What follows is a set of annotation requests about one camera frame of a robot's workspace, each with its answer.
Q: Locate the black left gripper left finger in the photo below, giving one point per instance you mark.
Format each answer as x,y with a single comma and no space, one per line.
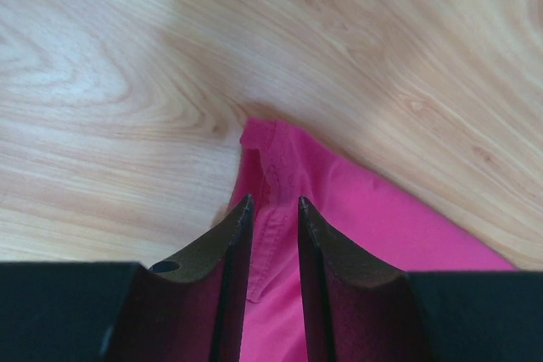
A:
187,307

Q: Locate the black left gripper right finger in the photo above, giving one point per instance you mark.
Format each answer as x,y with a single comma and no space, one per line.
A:
357,307

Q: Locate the pink t shirt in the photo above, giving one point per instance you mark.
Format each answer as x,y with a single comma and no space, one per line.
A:
296,183

